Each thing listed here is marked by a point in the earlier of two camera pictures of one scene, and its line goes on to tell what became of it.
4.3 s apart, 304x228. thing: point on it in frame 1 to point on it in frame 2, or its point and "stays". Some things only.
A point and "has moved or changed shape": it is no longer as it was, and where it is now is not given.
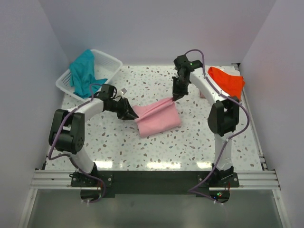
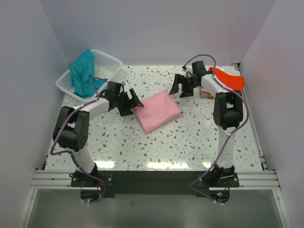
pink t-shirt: (157, 117) has moved or changed shape
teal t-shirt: (81, 70) stays
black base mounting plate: (156, 183) stays
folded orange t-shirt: (233, 85) stays
